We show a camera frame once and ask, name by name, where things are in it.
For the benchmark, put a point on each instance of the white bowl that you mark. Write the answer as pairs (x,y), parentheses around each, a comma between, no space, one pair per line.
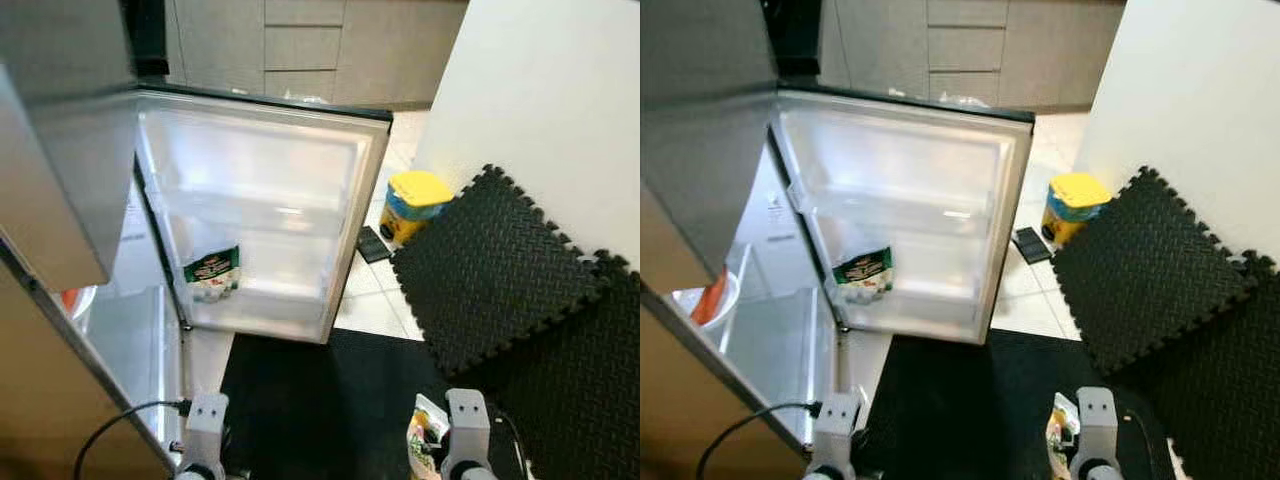
(88,305)
(735,300)

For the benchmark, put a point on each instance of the mango juice carton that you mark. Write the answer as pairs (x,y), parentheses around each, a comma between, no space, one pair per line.
(1060,440)
(425,440)

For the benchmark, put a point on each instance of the silver fridge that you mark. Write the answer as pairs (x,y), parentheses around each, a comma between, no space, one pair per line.
(700,150)
(60,150)

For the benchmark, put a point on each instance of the fridge door with white shelves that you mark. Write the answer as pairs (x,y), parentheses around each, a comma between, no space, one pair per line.
(940,180)
(300,180)

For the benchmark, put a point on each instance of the black foam puzzle mat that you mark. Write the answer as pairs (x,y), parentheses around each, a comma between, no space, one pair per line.
(580,400)
(1220,400)
(1150,270)
(490,270)

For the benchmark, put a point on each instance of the brown wooden panel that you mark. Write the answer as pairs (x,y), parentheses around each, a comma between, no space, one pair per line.
(50,400)
(690,400)

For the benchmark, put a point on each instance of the green and white packet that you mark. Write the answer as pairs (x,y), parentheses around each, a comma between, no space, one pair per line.
(863,277)
(212,275)

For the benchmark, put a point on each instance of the yellow tub with blue label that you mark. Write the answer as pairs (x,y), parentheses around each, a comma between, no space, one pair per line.
(1075,205)
(415,205)

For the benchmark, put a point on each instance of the small black foam piece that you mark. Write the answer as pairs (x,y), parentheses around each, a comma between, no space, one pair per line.
(374,245)
(1030,246)

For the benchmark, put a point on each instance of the black floor mat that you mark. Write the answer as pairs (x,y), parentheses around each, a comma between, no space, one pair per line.
(960,420)
(320,420)

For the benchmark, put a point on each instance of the grey kitchen cabinet with drawers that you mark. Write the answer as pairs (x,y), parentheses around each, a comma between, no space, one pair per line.
(960,40)
(300,40)

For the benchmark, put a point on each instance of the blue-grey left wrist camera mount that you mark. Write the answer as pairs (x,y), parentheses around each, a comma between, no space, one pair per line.
(837,425)
(208,425)

